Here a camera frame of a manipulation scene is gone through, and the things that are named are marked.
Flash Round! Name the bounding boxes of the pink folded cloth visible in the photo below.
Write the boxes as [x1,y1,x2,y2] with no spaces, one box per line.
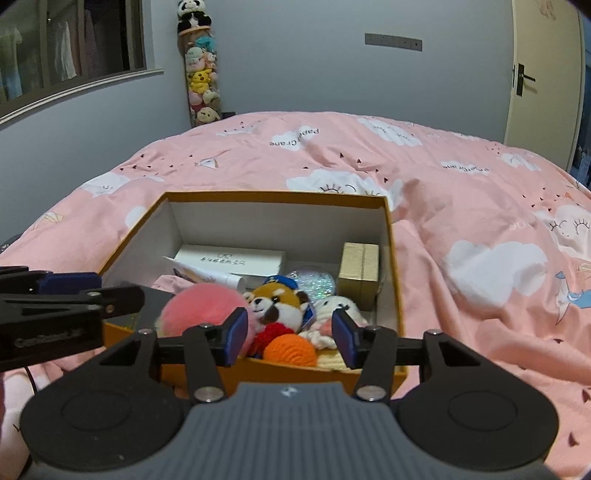
[151,274,194,295]

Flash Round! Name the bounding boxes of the gold gift box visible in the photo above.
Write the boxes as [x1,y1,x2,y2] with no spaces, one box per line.
[337,242,380,311]

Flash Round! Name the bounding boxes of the dark grey small box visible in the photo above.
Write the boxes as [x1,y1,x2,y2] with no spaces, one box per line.
[106,286,173,331]

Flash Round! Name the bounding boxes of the white cream tube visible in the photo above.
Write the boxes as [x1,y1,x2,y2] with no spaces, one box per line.
[163,256,245,293]

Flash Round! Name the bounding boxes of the white crochet doll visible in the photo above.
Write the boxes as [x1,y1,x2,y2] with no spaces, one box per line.
[299,294,369,350]

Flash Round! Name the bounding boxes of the hanging plush toy column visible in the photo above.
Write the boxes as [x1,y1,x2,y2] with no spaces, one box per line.
[179,27,221,127]

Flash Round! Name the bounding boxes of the red crochet ball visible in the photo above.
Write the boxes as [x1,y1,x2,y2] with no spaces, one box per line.
[246,322,294,359]

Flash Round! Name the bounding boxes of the long white box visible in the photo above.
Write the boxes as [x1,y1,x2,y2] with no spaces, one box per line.
[173,244,286,277]

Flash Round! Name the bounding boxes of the panda plush toy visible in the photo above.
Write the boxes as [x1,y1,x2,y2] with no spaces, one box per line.
[177,0,212,34]

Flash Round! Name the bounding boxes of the glittery round compact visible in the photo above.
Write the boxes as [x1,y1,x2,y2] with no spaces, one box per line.
[287,268,337,303]

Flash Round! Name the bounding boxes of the cream room door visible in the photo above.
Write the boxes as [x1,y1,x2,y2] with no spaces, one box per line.
[504,0,585,170]

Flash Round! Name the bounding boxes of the red panda captain plush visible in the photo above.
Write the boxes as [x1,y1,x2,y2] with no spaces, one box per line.
[243,275,315,333]

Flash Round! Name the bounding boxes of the pink fluffy peach plush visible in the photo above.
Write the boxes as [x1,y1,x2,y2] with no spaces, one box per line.
[155,283,256,356]

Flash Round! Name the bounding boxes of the black door handle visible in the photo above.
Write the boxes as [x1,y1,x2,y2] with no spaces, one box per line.
[513,63,538,97]

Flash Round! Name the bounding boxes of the pink cloud print duvet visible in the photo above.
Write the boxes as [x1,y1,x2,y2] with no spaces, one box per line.
[1,112,590,479]

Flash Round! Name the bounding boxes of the window with frame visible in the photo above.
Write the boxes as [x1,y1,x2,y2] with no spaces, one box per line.
[1,0,150,124]

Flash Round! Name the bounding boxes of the orange crochet ball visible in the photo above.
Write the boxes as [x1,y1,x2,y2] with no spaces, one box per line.
[263,334,318,367]

